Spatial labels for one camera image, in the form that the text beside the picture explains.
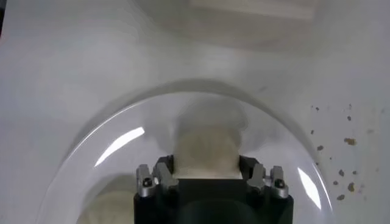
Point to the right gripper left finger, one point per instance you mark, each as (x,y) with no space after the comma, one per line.
(161,176)

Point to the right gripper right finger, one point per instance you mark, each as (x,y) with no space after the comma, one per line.
(256,175)

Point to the white steamed baozi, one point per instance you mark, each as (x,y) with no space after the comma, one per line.
(207,149)

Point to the white round plate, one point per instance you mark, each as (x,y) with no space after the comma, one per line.
(122,158)

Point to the scattered brown crumbs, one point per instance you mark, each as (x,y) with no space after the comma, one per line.
(349,141)

